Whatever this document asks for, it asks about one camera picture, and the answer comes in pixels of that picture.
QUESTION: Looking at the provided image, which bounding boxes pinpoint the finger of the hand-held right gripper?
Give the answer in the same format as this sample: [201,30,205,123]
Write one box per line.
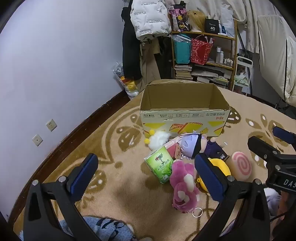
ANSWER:
[272,126,296,145]
[247,136,296,163]

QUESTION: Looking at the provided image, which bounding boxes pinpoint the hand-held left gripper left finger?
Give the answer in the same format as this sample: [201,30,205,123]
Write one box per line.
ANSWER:
[23,153,99,241]

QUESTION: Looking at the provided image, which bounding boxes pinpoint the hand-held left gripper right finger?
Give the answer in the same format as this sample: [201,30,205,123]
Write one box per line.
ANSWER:
[192,153,271,241]

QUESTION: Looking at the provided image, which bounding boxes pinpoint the yellow plush toy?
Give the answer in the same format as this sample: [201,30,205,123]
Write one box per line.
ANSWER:
[196,158,232,197]

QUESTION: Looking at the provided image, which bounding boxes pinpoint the pink bear plush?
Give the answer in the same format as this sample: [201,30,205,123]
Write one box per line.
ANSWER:
[170,160,203,218]

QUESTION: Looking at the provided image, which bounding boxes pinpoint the purple-haired plush doll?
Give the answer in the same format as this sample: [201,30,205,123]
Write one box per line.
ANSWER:
[177,131,229,161]

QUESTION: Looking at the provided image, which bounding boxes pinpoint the green tissue packet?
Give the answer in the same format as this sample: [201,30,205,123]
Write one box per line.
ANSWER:
[144,149,174,184]

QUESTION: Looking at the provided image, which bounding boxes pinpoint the printed cardboard box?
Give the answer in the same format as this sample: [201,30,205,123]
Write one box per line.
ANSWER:
[139,83,231,141]

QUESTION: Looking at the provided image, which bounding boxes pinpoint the white plush with yellow pompoms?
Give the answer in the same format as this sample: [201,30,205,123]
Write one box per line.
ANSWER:
[144,130,172,151]

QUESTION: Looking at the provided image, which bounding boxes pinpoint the pink swirl plush cushion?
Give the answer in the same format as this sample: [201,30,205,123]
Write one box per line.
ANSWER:
[225,151,252,181]

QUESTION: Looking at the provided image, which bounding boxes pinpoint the pink tissue packet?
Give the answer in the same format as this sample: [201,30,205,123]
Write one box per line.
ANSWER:
[165,137,184,160]

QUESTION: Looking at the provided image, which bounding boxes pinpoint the beige patterned rug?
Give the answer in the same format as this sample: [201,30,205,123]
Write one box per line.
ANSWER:
[14,80,296,241]

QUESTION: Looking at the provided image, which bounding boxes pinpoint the blue patterned towel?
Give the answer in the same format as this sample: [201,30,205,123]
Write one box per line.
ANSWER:
[18,216,137,241]

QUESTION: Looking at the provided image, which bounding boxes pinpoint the white trolley cart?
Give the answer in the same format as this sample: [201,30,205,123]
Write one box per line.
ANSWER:
[233,55,253,96]

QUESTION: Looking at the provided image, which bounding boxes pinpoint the cream quilt on rack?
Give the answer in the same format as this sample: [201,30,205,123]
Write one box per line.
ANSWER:
[257,15,296,106]

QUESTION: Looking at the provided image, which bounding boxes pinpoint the pile of magazines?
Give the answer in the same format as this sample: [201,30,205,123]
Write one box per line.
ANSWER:
[191,64,232,89]

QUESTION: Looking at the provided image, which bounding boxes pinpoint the wooden shelf rack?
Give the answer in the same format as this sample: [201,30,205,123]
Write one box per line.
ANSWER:
[169,18,238,92]

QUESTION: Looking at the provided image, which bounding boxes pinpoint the clear bag of toys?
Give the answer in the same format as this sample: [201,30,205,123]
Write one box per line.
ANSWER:
[112,62,139,99]

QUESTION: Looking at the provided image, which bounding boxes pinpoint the white bottles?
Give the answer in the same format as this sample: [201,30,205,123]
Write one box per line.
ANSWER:
[216,46,234,66]

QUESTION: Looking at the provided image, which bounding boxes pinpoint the stack of books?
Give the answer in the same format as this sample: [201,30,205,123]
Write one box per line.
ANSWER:
[174,64,193,80]

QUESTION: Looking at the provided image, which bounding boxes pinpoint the red patterned gift bag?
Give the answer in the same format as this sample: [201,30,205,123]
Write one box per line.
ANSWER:
[191,35,213,65]

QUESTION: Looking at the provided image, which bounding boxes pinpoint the white curtain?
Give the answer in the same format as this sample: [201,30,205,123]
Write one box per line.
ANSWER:
[232,0,281,54]

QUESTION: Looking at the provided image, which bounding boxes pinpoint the beige hanging coat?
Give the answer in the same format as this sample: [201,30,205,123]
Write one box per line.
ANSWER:
[138,38,160,86]

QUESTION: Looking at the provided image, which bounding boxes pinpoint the white plastic bag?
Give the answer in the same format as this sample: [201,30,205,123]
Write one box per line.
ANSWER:
[218,5,235,38]

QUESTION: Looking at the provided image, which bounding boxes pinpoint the teal bag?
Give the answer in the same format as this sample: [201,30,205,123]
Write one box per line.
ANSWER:
[173,35,192,64]

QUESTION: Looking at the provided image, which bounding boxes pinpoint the dark hanging garment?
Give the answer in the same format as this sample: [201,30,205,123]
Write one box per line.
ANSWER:
[158,36,173,80]

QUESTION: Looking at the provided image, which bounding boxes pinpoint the black hanging coat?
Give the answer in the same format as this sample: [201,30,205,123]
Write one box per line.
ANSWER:
[121,6,143,81]

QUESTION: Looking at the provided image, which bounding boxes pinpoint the black box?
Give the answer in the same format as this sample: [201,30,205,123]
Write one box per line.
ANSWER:
[205,18,220,34]

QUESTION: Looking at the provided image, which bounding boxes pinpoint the blond wig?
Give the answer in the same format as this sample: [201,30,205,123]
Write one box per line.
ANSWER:
[186,10,206,32]

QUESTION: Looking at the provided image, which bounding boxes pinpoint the white printed puffer jacket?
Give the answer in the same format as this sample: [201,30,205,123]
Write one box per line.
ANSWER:
[130,0,171,41]

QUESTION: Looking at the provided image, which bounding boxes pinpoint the white wall socket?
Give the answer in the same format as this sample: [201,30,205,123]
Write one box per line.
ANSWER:
[32,134,43,147]
[46,119,57,132]

